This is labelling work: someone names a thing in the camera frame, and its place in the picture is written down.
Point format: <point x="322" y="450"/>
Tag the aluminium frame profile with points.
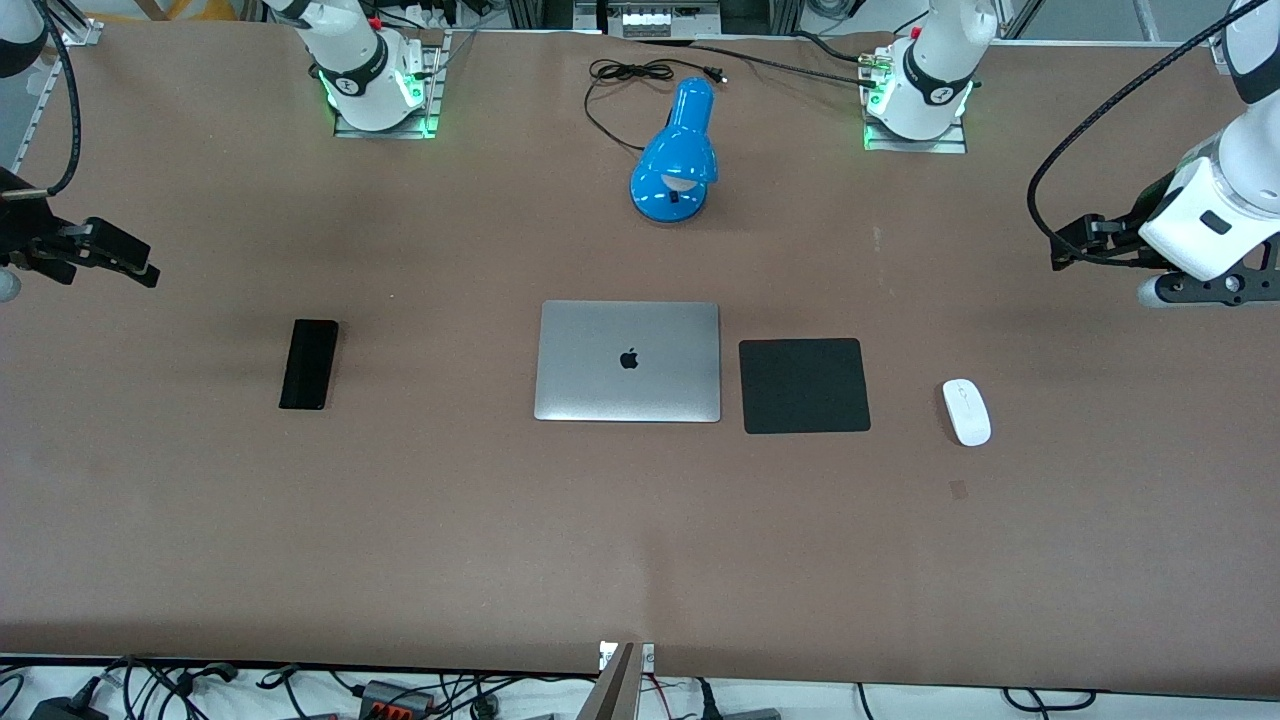
<point x="1228" y="55"/>
<point x="80" y="30"/>

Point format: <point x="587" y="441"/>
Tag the blue desk lamp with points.
<point x="680" y="140"/>

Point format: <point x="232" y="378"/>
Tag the black mouse pad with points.
<point x="805" y="385"/>

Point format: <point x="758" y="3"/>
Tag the metal camera mount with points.
<point x="622" y="690"/>

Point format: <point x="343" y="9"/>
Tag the silver laptop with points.
<point x="627" y="390"/>

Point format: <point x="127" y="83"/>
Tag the white computer mouse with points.
<point x="966" y="415"/>

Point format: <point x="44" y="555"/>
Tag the perforated metal rail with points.
<point x="40" y="100"/>

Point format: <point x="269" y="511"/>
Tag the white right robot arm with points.
<point x="360" y="60"/>

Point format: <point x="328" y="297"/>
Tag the black power adapter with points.
<point x="65" y="708"/>

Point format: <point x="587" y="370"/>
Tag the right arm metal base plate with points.
<point x="350" y="130"/>

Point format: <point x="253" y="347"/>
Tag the white power strip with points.
<point x="650" y="22"/>

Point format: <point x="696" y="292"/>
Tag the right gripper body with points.
<point x="22" y="232"/>

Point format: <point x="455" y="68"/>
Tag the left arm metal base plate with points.
<point x="950" y="146"/>

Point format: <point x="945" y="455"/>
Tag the grey adapter with orange levers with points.
<point x="395" y="697"/>

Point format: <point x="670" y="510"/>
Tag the black smartphone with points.
<point x="308" y="365"/>

